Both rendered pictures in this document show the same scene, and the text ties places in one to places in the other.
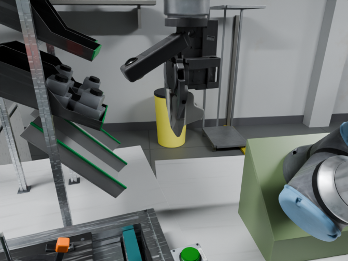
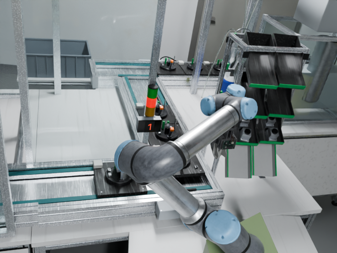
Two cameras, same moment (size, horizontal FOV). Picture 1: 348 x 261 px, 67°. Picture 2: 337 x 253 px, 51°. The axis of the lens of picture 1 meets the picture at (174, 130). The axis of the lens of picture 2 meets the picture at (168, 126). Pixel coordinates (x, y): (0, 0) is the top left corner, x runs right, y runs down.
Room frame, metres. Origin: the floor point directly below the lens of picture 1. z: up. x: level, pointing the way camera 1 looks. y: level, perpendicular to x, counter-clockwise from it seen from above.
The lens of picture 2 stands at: (0.19, -1.30, 2.16)
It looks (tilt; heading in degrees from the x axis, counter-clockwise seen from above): 32 degrees down; 88
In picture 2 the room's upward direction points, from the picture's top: 9 degrees clockwise
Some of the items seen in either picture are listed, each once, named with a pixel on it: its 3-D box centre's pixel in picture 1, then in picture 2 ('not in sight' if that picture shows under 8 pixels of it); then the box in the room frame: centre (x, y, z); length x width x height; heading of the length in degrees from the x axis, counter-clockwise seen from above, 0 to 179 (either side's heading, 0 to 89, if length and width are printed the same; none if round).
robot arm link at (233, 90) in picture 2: not in sight; (233, 99); (0.47, -0.02, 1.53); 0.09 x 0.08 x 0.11; 39
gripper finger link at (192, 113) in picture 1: (189, 115); (216, 152); (0.46, -0.03, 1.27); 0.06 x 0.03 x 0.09; 108
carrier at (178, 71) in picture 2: not in sight; (168, 62); (0.20, 1.53, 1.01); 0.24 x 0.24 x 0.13; 18
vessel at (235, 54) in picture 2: not in sight; (237, 54); (0.68, 1.12, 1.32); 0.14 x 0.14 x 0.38
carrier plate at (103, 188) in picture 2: not in sight; (119, 177); (0.04, 0.07, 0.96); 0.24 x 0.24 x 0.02; 18
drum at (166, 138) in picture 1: (171, 117); not in sight; (2.98, 0.03, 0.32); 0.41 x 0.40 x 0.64; 7
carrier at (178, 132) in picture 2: not in sight; (167, 129); (0.25, 0.50, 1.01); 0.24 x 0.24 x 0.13; 18
